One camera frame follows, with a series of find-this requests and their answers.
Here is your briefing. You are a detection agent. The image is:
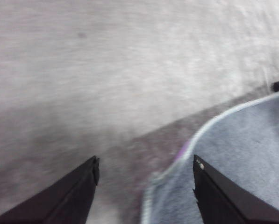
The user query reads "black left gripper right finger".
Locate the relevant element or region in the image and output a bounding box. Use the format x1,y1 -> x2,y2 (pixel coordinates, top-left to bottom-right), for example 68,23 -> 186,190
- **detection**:
192,154 -> 279,224

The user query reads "purple towel with grey hem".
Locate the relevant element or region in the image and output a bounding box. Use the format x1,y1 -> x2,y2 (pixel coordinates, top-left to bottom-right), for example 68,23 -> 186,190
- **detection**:
141,89 -> 279,224

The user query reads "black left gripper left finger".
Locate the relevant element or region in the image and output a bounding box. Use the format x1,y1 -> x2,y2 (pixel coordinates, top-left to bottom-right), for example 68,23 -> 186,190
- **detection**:
0,155 -> 100,224

